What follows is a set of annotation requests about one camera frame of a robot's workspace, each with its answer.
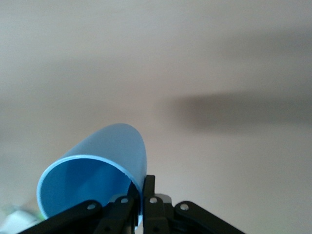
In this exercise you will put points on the brown table cover sheet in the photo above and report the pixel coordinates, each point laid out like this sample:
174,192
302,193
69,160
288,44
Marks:
170,61

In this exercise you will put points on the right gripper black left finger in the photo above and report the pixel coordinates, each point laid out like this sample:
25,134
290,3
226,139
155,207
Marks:
80,217

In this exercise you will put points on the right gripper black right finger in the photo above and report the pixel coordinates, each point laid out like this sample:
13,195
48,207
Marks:
156,217

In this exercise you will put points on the light blue plastic cup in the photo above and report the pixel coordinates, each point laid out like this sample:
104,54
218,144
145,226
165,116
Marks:
112,146

